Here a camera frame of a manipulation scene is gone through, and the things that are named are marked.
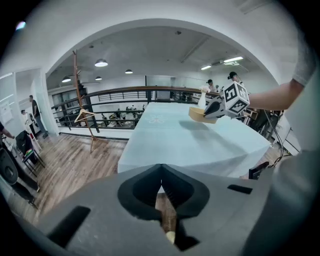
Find black metal railing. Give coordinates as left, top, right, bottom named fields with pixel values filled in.
left=51, top=85, right=226, bottom=135

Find wooden coat rack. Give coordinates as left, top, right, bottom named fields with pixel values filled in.
left=72, top=49, right=100, bottom=154

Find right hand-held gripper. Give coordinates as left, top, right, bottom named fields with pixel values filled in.
left=203, top=82, right=251, bottom=120

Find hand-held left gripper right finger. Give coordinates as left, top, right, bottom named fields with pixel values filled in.
left=161, top=163, right=271, bottom=256

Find wooden clothes hanger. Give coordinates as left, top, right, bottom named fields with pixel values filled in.
left=74, top=108, right=97, bottom=124

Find black bag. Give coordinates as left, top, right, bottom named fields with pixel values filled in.
left=15, top=129, right=34, bottom=156

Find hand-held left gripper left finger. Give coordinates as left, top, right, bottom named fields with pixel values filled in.
left=37, top=163, right=176, bottom=251

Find black metal stool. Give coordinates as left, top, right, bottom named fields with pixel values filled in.
left=21, top=149, right=47, bottom=173

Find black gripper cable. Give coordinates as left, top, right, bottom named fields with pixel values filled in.
left=263, top=109, right=293, bottom=166

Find light blue floral tablecloth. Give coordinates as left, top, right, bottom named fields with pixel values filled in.
left=117, top=101, right=272, bottom=179

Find black round-backed chair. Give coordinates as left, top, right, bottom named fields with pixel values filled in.
left=0, top=147, right=41, bottom=208

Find black battery box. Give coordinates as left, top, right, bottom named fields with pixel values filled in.
left=248, top=161, right=270, bottom=180

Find person's right forearm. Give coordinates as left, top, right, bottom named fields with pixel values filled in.
left=246, top=77, right=305, bottom=111

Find white vase with flowers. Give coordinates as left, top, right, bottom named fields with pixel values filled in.
left=198, top=85, right=211, bottom=110

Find wooden tray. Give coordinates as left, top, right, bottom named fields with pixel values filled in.
left=188, top=106, right=218, bottom=125

